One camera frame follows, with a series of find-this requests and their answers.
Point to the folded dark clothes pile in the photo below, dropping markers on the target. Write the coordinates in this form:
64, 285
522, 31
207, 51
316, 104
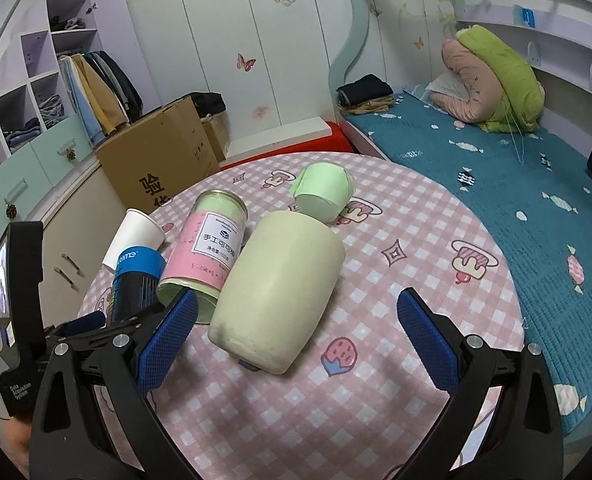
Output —
368, 94

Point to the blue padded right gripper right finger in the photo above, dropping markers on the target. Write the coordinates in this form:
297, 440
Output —
524, 439

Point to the white open shelf wardrobe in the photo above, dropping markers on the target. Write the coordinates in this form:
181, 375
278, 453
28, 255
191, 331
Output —
29, 70

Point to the white cabinet with handles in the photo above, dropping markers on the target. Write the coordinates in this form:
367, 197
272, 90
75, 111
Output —
80, 217

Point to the teal drawer unit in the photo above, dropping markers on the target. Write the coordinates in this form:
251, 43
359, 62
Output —
39, 166

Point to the white paper cup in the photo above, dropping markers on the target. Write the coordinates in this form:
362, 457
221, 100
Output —
136, 229

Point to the small green white cup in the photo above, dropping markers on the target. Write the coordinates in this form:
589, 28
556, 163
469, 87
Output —
322, 190

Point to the green pink rolled quilt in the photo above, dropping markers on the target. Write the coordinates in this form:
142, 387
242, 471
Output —
487, 84

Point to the brown cardboard box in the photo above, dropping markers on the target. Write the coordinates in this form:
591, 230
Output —
158, 157

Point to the pink checkered tablecloth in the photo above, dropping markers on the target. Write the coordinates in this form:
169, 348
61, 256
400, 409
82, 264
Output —
358, 401

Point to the teal patterned bed mattress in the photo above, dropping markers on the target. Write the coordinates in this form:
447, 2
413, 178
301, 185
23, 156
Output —
532, 192

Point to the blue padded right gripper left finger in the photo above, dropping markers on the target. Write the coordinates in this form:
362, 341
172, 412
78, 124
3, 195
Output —
69, 436

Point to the blue black towel canister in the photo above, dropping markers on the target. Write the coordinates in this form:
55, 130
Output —
135, 282

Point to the hanging clothes row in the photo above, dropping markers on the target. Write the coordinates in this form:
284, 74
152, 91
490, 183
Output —
102, 94

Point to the pale green ceramic cup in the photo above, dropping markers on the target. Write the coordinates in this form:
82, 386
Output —
277, 291

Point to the pink green labelled can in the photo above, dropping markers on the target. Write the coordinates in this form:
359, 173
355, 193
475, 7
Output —
207, 247

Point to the white wardrobe with butterflies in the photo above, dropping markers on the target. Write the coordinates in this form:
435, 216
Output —
269, 59

